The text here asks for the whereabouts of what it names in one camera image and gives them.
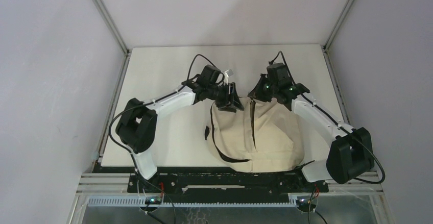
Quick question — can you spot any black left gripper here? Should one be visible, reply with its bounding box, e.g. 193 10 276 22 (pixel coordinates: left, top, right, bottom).
207 83 244 113

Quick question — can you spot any cream canvas student bag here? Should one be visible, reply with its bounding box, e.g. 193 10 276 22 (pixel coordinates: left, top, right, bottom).
205 97 305 173

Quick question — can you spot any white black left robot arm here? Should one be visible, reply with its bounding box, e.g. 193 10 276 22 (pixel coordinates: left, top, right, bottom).
112 65 244 192

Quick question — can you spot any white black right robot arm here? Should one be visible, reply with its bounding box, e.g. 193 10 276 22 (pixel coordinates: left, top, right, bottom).
248 63 375 191

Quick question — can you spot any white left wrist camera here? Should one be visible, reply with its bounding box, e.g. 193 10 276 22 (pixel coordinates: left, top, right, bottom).
223 69 233 84

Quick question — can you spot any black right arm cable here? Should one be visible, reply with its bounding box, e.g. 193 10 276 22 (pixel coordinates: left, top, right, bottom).
269 51 387 224

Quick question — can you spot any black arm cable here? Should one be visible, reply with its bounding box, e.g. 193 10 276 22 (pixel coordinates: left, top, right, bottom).
108 54 219 224
269 51 387 224

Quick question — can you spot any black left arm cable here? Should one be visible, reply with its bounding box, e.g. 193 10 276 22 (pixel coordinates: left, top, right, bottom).
108 54 219 224

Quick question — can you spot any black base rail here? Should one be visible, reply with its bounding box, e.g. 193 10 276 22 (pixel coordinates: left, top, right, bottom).
93 164 329 205

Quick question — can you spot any aluminium frame right post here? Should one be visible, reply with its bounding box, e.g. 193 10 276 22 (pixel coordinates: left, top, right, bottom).
323 0 356 53

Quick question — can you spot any aluminium frame post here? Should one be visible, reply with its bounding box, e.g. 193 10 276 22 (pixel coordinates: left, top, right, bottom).
323 0 356 53
92 0 129 56

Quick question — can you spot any aluminium frame left post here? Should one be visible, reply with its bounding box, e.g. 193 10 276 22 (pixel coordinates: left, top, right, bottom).
92 0 129 56

